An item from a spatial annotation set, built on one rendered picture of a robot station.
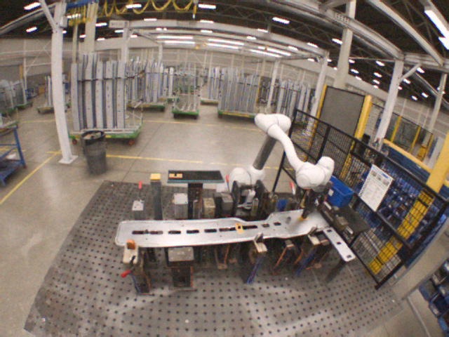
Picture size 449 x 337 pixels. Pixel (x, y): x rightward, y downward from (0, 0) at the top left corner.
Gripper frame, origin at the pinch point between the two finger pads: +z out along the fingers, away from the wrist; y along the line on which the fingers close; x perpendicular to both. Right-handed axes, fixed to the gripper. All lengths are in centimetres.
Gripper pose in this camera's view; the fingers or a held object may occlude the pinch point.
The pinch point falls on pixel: (305, 213)
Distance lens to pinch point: 133.8
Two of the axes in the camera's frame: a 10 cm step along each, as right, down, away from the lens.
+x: 9.7, 0.0, 2.6
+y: 2.2, 4.9, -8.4
